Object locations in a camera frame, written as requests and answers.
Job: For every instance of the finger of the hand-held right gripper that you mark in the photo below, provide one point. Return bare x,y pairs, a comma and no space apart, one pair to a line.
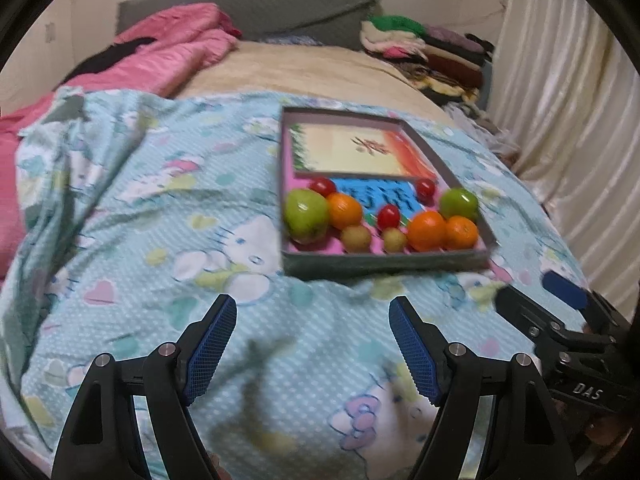
520,310
565,290

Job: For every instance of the cream curtain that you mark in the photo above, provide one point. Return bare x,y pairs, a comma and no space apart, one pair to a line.
575,110

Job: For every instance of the grey padded headboard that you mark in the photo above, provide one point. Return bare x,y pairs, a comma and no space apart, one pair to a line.
280,10

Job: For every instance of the blue cat print blanket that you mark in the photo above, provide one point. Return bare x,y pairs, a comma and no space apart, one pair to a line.
175,210

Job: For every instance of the large orange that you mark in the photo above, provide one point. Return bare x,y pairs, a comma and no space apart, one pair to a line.
426,231

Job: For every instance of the small brown fruit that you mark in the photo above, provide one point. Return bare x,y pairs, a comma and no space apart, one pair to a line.
394,240
356,238

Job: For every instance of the black cloth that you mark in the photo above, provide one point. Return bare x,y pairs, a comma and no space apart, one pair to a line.
110,57

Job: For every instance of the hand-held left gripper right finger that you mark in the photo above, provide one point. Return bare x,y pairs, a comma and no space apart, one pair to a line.
415,350

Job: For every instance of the white crumpled cloth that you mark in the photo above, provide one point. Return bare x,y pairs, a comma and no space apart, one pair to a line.
480,125

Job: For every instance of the pink quilt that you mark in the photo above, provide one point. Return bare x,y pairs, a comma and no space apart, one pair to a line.
165,60

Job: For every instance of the beige bed sheet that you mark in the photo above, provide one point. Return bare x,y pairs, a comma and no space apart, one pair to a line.
310,70

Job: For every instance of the small red cherry tomato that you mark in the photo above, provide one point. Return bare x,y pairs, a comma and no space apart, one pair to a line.
387,216

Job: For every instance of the yellow and orange book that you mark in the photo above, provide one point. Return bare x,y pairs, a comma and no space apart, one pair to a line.
350,147

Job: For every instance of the grey cardboard box tray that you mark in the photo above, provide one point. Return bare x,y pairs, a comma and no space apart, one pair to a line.
390,265

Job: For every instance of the dark patterned cloth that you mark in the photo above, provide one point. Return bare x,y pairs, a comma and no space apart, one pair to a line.
290,40

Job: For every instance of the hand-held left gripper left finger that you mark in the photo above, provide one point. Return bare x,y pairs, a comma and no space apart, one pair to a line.
212,350

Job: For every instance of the pile of folded clothes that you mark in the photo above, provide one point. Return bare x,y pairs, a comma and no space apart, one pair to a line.
450,55

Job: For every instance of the large green apple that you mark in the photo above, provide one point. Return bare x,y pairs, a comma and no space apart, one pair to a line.
458,203

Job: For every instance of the small orange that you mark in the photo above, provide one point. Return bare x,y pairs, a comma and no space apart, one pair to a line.
345,210

